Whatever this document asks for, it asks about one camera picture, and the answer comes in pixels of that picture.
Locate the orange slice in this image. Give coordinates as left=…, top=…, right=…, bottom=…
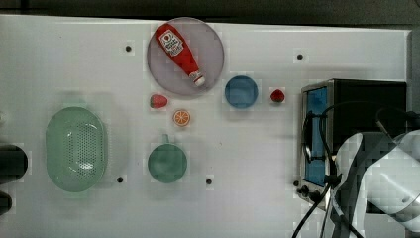
left=172, top=109, right=191, bottom=127

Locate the blue cup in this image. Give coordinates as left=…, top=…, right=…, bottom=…
left=224, top=75, right=259, bottom=109

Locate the red strawberry with green top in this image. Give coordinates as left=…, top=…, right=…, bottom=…
left=150, top=94, right=168, bottom=109

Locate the green mug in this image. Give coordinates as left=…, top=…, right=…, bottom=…
left=148, top=134, right=187, bottom=183

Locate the small red strawberry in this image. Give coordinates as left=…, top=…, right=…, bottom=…
left=270, top=89, right=285, bottom=103

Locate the silver black toaster oven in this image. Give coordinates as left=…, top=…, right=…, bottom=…
left=293, top=79, right=407, bottom=202

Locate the green perforated colander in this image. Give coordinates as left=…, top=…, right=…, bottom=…
left=46, top=106, right=108, bottom=192

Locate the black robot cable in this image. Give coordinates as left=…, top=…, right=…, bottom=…
left=291, top=100, right=420, bottom=238

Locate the red ketchup bottle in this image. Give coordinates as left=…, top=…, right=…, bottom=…
left=155, top=23, right=205, bottom=87

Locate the grey round plate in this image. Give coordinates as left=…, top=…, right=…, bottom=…
left=147, top=17, right=224, bottom=96

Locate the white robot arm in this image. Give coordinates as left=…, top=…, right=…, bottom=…
left=324, top=131, right=420, bottom=238

